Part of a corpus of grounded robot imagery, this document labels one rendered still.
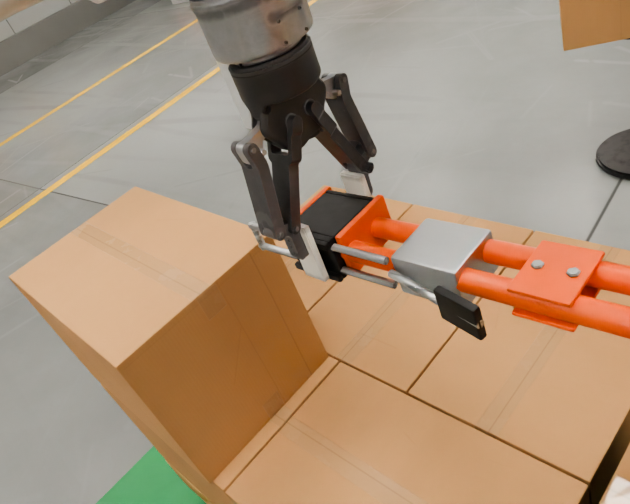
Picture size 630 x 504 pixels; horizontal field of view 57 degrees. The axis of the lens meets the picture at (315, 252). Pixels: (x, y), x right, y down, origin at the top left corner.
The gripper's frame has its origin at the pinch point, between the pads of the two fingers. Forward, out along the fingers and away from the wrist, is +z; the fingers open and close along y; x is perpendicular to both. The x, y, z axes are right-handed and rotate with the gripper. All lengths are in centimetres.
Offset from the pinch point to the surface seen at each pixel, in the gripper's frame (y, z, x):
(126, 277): -4, 29, 72
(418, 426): 15, 69, 18
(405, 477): 4, 69, 14
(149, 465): -23, 124, 124
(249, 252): 14, 30, 49
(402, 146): 182, 124, 159
